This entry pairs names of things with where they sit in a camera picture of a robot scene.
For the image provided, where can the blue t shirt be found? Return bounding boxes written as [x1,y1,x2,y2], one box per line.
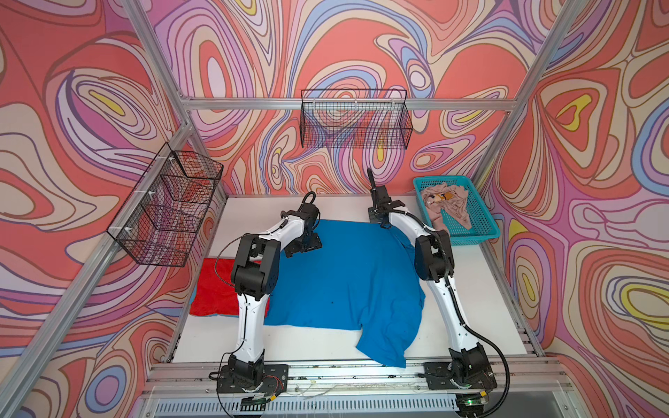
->
[265,220,425,367]

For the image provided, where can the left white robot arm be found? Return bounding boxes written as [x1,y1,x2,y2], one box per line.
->
[212,192,322,395]

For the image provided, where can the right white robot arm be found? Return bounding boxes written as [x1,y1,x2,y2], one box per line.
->
[367,168,498,391]

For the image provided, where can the teal plastic laundry basket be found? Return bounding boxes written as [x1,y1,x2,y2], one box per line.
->
[413,176,500,246]

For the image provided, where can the beige t shirt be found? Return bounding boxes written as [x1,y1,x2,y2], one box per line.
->
[421,183,472,232]

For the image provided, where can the folded red t shirt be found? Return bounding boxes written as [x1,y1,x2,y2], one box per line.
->
[189,258,239,317]

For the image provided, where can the aluminium horizontal back bar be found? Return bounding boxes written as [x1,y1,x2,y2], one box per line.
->
[181,98,519,111]

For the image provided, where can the black wire basket back wall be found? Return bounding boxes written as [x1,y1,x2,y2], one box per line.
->
[299,88,414,150]

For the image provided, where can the black wire basket wall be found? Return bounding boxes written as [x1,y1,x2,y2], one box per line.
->
[299,88,414,150]
[107,145,223,268]

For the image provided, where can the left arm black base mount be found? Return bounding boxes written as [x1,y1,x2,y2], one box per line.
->
[215,355,289,395]

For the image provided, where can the black wire basket left wall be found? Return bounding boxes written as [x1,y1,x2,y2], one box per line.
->
[107,145,223,268]

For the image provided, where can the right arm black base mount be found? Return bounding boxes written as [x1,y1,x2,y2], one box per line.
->
[423,343,498,392]

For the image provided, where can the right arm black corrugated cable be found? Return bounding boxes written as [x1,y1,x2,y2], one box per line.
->
[443,276,512,418]

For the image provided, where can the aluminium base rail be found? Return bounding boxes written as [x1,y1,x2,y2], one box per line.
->
[130,355,588,417]

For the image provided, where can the aluminium frame corner post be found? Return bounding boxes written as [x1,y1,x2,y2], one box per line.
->
[472,0,587,188]

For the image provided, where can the aluminium left frame post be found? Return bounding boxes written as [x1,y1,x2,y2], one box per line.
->
[1,1,226,417]

